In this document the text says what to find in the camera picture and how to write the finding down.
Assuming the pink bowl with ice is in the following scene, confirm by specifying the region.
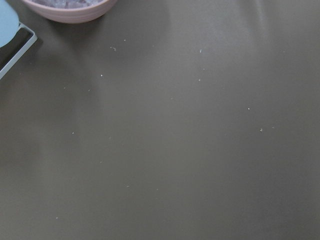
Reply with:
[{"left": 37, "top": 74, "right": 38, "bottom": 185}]
[{"left": 22, "top": 0, "right": 117, "bottom": 24}]

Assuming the blue cup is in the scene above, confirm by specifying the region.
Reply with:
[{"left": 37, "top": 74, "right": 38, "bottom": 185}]
[{"left": 0, "top": 0, "right": 19, "bottom": 48}]

